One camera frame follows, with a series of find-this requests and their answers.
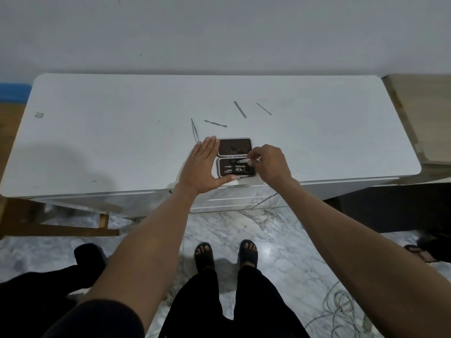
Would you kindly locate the person's right hand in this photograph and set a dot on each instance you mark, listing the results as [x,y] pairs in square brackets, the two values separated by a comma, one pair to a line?
[273,167]

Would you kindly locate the light wooden cabinet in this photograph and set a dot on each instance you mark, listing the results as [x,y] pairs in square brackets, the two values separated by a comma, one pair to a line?
[426,112]

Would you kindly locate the white table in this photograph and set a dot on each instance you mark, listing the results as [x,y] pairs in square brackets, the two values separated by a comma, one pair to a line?
[88,202]

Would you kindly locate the person's right fingers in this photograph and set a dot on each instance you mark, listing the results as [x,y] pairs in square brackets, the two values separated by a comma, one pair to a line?
[256,154]

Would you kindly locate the silver cuticle pusher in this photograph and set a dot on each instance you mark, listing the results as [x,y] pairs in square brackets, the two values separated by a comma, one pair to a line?
[215,123]

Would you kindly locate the thin silver ear pick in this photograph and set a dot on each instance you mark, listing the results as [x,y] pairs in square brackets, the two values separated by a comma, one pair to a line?
[264,108]

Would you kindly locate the brown sandal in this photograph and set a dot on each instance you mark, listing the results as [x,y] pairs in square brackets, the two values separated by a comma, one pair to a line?
[421,254]

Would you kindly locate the small silver nail scissors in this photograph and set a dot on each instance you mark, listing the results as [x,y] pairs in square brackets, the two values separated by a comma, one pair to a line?
[238,171]

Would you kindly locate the silver manicure tool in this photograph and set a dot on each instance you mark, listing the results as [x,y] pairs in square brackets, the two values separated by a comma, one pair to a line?
[243,160]

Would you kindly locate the black slide sandal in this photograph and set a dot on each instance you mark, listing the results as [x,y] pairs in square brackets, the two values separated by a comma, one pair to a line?
[205,258]
[248,255]

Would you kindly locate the silver nail clipper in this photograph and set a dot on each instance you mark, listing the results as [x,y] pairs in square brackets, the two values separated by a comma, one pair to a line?
[233,167]

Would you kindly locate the blue skirting strip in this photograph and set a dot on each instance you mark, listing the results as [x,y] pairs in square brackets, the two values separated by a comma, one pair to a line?
[14,91]

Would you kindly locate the person's left thumb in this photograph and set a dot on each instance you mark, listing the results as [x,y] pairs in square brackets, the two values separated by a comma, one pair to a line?
[225,178]

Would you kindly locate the wooden frame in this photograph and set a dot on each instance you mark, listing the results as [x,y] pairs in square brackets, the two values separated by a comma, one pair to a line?
[53,229]

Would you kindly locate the silver tweezers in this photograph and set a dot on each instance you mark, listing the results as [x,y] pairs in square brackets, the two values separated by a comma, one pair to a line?
[194,130]

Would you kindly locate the person's left hand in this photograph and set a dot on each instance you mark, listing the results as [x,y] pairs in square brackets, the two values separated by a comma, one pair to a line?
[197,168]

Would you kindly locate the black manicure kit case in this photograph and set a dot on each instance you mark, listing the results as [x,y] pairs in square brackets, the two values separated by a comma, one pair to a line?
[234,147]

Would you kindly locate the person's right forearm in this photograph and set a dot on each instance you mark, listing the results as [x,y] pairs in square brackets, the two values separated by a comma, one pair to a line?
[352,256]

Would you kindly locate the person's black trousers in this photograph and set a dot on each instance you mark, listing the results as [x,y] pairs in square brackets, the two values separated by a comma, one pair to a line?
[253,306]

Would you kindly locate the person's dark shirt sleeve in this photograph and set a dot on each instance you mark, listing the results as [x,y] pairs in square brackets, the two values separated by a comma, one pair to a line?
[102,322]

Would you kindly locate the grey nail file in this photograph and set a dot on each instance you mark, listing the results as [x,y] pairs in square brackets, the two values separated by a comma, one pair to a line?
[240,109]

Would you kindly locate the person's left forearm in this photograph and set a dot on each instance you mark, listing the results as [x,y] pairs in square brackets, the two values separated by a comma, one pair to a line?
[148,249]

